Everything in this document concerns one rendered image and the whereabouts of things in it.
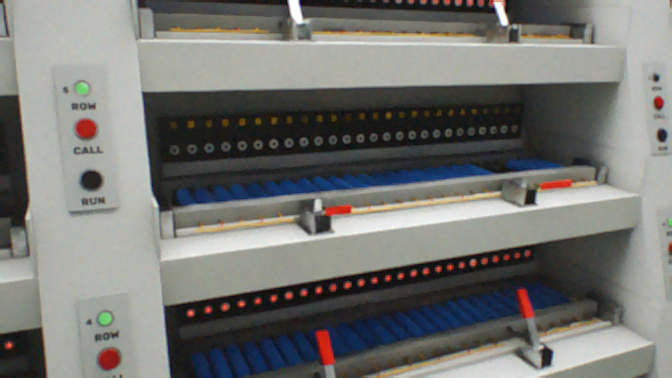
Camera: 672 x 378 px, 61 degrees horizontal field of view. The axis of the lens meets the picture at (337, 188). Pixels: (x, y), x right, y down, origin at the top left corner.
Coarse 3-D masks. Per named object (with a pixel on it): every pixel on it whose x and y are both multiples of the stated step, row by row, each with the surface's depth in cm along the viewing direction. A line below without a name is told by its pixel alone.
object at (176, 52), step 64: (192, 0) 69; (256, 0) 72; (320, 0) 76; (384, 0) 79; (448, 0) 83; (192, 64) 52; (256, 64) 54; (320, 64) 57; (384, 64) 60; (448, 64) 63; (512, 64) 67; (576, 64) 71
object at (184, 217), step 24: (552, 168) 76; (576, 168) 76; (336, 192) 63; (360, 192) 63; (384, 192) 64; (408, 192) 65; (432, 192) 67; (456, 192) 68; (480, 192) 70; (192, 216) 56; (216, 216) 57; (240, 216) 58; (264, 216) 59; (288, 216) 60
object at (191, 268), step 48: (432, 144) 82; (480, 144) 85; (576, 144) 82; (576, 192) 74; (624, 192) 74; (192, 240) 54; (240, 240) 55; (288, 240) 55; (336, 240) 57; (384, 240) 59; (432, 240) 62; (480, 240) 64; (528, 240) 68; (192, 288) 52; (240, 288) 54
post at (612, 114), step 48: (528, 0) 89; (576, 0) 80; (624, 0) 74; (528, 96) 91; (576, 96) 82; (624, 96) 75; (528, 144) 92; (624, 144) 75; (576, 240) 84; (624, 240) 77; (624, 288) 77
